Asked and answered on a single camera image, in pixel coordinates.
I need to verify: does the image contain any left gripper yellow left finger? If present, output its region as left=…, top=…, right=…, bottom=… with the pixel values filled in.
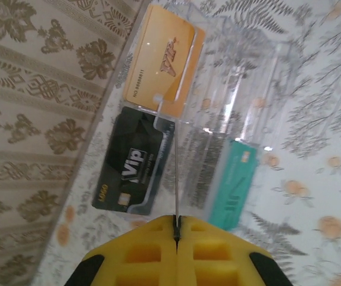
left=65, top=216, right=179, bottom=286

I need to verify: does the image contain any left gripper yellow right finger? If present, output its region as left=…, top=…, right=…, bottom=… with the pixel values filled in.
left=176, top=216, right=290, bottom=286

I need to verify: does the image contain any thin pale card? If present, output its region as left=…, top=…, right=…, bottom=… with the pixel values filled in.
left=153, top=94, right=183, bottom=242

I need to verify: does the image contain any clear teal plastic packet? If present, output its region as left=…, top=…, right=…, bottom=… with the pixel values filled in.
left=110, top=0, right=308, bottom=233

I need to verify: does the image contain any teal card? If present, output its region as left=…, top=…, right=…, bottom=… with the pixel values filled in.
left=207, top=139, right=259, bottom=232

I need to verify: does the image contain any black VIP card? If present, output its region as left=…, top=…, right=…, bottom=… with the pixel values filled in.
left=91, top=105, right=176, bottom=216

